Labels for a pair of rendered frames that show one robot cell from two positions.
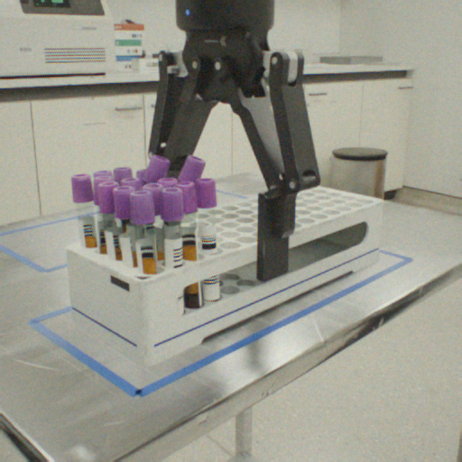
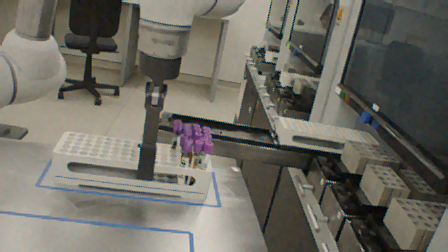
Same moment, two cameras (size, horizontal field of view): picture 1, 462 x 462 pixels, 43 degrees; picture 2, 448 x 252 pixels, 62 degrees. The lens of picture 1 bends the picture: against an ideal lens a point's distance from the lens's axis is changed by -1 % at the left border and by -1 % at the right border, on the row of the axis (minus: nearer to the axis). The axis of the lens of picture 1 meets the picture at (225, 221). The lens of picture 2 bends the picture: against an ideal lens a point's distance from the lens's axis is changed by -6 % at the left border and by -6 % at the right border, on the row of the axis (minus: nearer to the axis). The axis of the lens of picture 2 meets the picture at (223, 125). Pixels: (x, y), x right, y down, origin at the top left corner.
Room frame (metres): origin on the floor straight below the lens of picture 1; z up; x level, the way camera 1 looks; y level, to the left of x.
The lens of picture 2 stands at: (0.96, 0.49, 1.22)
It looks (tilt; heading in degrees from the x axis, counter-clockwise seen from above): 20 degrees down; 214
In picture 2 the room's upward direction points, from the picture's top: 11 degrees clockwise
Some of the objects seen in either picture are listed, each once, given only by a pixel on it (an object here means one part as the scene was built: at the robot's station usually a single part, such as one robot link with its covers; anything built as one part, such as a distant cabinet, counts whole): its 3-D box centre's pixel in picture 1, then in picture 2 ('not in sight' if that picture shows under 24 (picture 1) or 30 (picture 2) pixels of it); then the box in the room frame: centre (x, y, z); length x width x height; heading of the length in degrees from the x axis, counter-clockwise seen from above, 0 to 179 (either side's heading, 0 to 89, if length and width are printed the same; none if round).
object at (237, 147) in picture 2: not in sight; (264, 146); (-0.01, 0.00, 0.78); 0.73 x 0.14 x 0.09; 129
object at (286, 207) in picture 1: (293, 205); not in sight; (0.42, -0.05, 0.91); 0.03 x 0.01 x 0.05; 44
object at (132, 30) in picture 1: (118, 29); not in sight; (3.10, 0.54, 1.10); 0.24 x 0.13 x 0.10; 128
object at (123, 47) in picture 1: (115, 47); not in sight; (3.08, 0.56, 1.01); 0.23 x 0.12 x 0.08; 128
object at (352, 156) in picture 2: not in sight; (353, 158); (-0.02, 0.26, 0.85); 0.12 x 0.02 x 0.06; 40
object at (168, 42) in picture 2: not in sight; (163, 38); (0.47, 0.00, 1.10); 0.09 x 0.09 x 0.06
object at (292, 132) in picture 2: not in sight; (326, 139); (-0.12, 0.14, 0.83); 0.30 x 0.10 x 0.06; 129
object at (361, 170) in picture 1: (358, 189); not in sight; (3.23, -0.75, 0.23); 0.38 x 0.31 x 0.46; 39
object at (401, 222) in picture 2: not in sight; (402, 225); (0.21, 0.45, 0.85); 0.12 x 0.02 x 0.06; 38
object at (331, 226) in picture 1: (244, 254); (133, 165); (0.49, -0.02, 0.85); 0.30 x 0.10 x 0.06; 134
